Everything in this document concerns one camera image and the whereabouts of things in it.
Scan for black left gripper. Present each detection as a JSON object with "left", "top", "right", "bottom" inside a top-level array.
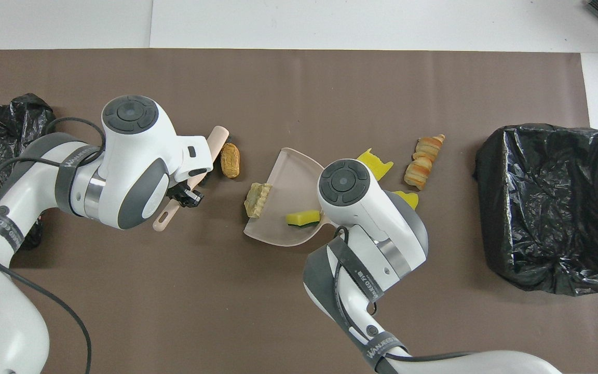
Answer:
[{"left": 167, "top": 181, "right": 205, "bottom": 208}]

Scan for brown fried bun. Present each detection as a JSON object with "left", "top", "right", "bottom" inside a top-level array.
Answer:
[{"left": 220, "top": 143, "right": 241, "bottom": 179}]

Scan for pale bread chunk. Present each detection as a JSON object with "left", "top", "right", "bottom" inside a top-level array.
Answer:
[{"left": 244, "top": 182, "right": 273, "bottom": 218}]

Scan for beige brush black bristles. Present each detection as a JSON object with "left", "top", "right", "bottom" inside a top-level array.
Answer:
[{"left": 153, "top": 126, "right": 229, "bottom": 232}]

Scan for pink plastic dustpan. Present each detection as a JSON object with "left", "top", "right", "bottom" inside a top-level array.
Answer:
[{"left": 243, "top": 148, "right": 338, "bottom": 247}]

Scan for small yellow sponge wedge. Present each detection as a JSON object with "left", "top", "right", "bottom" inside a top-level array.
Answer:
[{"left": 286, "top": 209, "right": 321, "bottom": 228}]

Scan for notched yellow sponge piece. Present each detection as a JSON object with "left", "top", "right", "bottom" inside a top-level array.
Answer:
[{"left": 356, "top": 148, "right": 394, "bottom": 182}]

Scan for yellow sponge chunk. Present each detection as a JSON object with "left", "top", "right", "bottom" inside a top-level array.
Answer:
[{"left": 393, "top": 191, "right": 419, "bottom": 210}]

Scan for striped croissant piece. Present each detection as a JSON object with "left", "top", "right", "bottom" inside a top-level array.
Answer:
[
  {"left": 404, "top": 157, "right": 433, "bottom": 191},
  {"left": 414, "top": 135, "right": 446, "bottom": 162}
]

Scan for brown table mat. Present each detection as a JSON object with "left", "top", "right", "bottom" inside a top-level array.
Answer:
[{"left": 0, "top": 49, "right": 598, "bottom": 374}]

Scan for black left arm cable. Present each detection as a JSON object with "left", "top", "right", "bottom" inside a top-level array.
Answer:
[{"left": 0, "top": 117, "right": 108, "bottom": 374}]

